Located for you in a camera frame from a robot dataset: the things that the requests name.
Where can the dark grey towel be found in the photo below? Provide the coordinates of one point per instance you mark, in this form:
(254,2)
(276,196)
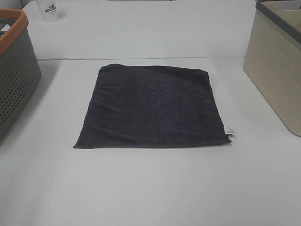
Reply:
(151,107)

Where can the beige storage bin grey rim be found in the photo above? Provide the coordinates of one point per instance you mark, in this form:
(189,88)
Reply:
(273,58)

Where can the grey perforated basket orange rim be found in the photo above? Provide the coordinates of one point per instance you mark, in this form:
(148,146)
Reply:
(19,69)

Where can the white paper cup green logo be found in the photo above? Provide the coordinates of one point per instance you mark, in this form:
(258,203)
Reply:
(48,10)

